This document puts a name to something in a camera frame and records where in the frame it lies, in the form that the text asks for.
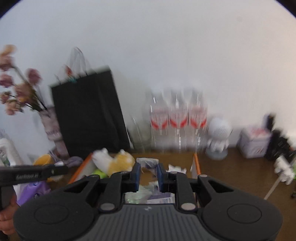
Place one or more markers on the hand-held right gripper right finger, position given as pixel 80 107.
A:
pixel 160 177

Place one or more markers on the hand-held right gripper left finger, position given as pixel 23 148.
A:
pixel 136 177

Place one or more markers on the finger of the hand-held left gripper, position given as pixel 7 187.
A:
pixel 30 175

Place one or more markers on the white tissue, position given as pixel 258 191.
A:
pixel 177 168

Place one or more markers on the clear plastic wrapper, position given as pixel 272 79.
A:
pixel 148 163

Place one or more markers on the red cardboard box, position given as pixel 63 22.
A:
pixel 166 158

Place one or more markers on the yellow white plush toy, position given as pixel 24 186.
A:
pixel 120 163

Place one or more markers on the person's left hand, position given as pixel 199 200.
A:
pixel 7 222

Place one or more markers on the purple tissue box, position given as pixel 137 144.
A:
pixel 34 192

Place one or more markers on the yellow cup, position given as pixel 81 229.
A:
pixel 44 160

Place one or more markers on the clear glass cup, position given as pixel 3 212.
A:
pixel 138 139

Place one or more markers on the purple white textured vase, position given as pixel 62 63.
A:
pixel 52 129

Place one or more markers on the black paper bag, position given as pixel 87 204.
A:
pixel 87 115

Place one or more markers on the dried pink rose bouquet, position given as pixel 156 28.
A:
pixel 23 90

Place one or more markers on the grey tin box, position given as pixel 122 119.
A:
pixel 254 143

